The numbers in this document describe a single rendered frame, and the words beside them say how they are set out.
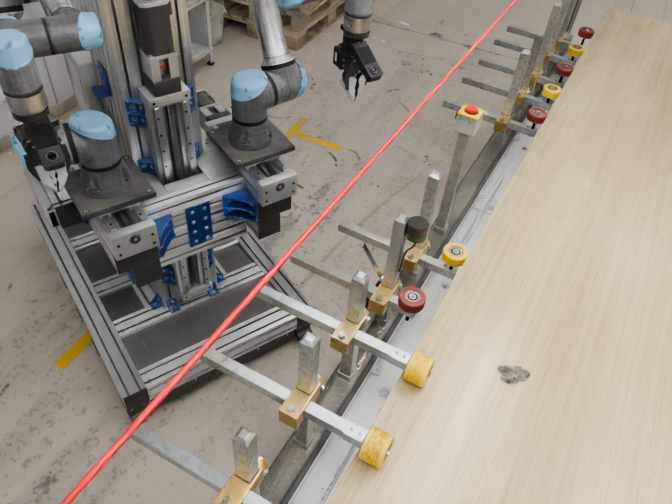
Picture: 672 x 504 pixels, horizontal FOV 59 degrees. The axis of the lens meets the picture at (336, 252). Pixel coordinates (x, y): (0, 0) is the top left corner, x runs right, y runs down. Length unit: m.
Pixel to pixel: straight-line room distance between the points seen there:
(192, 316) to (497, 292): 1.32
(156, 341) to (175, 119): 0.96
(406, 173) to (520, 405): 2.33
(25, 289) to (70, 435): 0.86
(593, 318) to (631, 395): 0.26
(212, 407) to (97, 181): 1.13
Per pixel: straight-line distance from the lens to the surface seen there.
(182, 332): 2.55
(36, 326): 3.01
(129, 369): 2.48
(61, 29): 1.42
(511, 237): 2.05
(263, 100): 1.96
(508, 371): 1.67
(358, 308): 1.54
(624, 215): 2.33
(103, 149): 1.81
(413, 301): 1.75
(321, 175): 3.63
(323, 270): 1.86
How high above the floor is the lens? 2.21
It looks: 45 degrees down
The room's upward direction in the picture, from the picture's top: 5 degrees clockwise
